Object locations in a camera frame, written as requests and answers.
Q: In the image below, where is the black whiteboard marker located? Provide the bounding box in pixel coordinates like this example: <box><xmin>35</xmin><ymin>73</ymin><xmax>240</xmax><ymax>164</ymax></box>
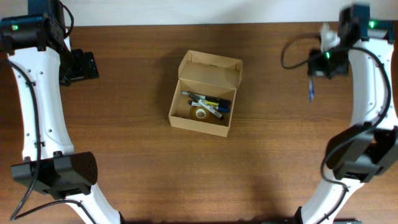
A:
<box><xmin>191</xmin><ymin>95</ymin><xmax>224</xmax><ymax>119</ymax></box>

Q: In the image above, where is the black permanent marker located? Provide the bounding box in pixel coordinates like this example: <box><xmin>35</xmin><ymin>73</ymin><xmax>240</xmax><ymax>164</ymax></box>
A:
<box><xmin>181</xmin><ymin>91</ymin><xmax>206</xmax><ymax>100</ymax></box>

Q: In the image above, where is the yellow highlighter marker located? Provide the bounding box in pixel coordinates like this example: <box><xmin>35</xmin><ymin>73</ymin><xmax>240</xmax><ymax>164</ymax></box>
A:
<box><xmin>204</xmin><ymin>100</ymin><xmax>231</xmax><ymax>108</ymax></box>

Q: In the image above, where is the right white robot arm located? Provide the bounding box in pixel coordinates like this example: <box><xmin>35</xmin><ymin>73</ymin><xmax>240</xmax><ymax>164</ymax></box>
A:
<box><xmin>294</xmin><ymin>4</ymin><xmax>397</xmax><ymax>223</ymax></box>

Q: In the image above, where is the blue whiteboard marker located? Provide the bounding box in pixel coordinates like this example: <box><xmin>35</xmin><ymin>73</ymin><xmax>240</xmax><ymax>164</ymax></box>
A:
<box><xmin>188</xmin><ymin>100</ymin><xmax>230</xmax><ymax>113</ymax></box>

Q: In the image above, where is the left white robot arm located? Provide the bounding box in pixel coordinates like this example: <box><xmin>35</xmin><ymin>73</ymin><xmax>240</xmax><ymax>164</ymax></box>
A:
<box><xmin>1</xmin><ymin>0</ymin><xmax>124</xmax><ymax>223</ymax></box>

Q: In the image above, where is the brown cardboard box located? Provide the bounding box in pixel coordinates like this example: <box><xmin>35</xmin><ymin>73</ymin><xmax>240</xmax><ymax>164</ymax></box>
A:
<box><xmin>169</xmin><ymin>50</ymin><xmax>243</xmax><ymax>137</ymax></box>

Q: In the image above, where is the blue ballpoint pen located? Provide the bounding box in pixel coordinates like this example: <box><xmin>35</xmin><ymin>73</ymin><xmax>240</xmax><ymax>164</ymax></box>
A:
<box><xmin>308</xmin><ymin>77</ymin><xmax>315</xmax><ymax>102</ymax></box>

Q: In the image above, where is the black clear ballpoint pen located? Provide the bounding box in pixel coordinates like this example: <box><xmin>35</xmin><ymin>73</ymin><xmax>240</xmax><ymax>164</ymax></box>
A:
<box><xmin>206</xmin><ymin>96</ymin><xmax>224</xmax><ymax>101</ymax></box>

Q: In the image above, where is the yellow clear tape roll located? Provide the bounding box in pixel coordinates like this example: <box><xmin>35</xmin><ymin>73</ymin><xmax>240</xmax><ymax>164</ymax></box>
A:
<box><xmin>190</xmin><ymin>106</ymin><xmax>217</xmax><ymax>122</ymax></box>

